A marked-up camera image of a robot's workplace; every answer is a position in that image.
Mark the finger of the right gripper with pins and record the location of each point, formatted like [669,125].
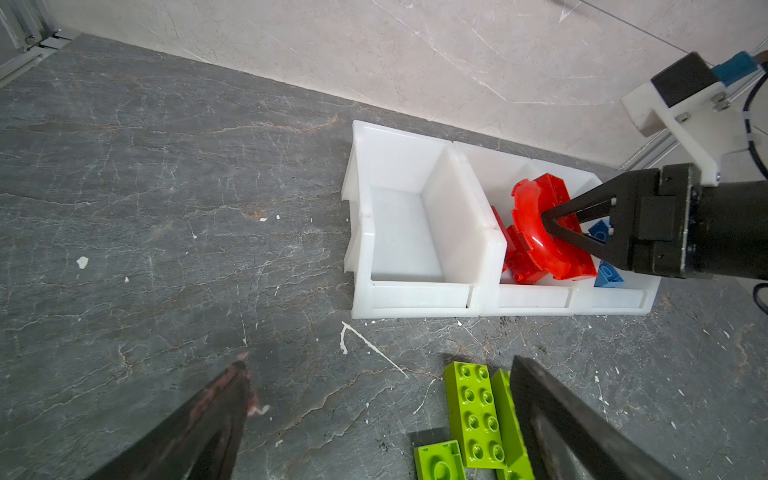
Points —
[604,251]
[598,203]

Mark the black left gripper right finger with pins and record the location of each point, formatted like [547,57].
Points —
[558,428]

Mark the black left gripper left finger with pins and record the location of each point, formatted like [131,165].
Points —
[199,440]

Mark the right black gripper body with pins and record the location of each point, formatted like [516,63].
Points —
[667,223]

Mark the blue lego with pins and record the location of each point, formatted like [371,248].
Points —
[608,276]

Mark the red arch lego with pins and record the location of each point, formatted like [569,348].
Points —
[562,261]

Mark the red double lego brick top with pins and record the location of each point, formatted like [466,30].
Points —
[518,260]

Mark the green lego brick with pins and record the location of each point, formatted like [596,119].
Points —
[516,464]
[472,415]
[439,461]

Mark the blue lego brick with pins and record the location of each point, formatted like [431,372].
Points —
[600,231]

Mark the white right storage bin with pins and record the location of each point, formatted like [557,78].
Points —
[634,296]

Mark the white storage bin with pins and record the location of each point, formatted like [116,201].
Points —
[424,242]
[634,296]
[497,173]

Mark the white middle storage bin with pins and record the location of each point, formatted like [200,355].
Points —
[497,173]

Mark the white left storage bin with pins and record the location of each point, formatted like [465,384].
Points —
[424,242]

